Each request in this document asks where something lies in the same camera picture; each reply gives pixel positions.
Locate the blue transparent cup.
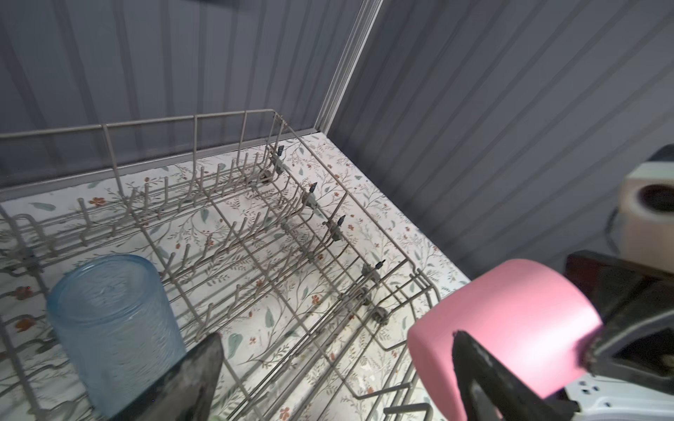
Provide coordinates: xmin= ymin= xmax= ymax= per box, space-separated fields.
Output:
xmin=46 ymin=254 xmax=186 ymax=417

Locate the floral table mat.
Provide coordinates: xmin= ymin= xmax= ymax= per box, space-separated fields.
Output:
xmin=0 ymin=131 xmax=472 ymax=421

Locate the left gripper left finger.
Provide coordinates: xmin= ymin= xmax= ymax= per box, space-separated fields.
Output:
xmin=113 ymin=333 xmax=224 ymax=420

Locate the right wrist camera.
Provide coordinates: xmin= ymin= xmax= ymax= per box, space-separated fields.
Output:
xmin=619 ymin=161 xmax=673 ymax=273

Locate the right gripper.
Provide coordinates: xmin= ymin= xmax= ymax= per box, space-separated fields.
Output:
xmin=563 ymin=250 xmax=673 ymax=395

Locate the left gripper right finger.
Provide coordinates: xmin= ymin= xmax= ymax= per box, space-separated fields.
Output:
xmin=452 ymin=331 xmax=579 ymax=420

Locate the grey wire dish rack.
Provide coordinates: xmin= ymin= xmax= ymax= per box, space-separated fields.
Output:
xmin=0 ymin=109 xmax=442 ymax=421

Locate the pink plastic cup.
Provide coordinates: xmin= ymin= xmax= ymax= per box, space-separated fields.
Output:
xmin=407 ymin=259 xmax=603 ymax=420

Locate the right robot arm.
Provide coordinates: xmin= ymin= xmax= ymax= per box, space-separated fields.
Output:
xmin=564 ymin=251 xmax=673 ymax=420

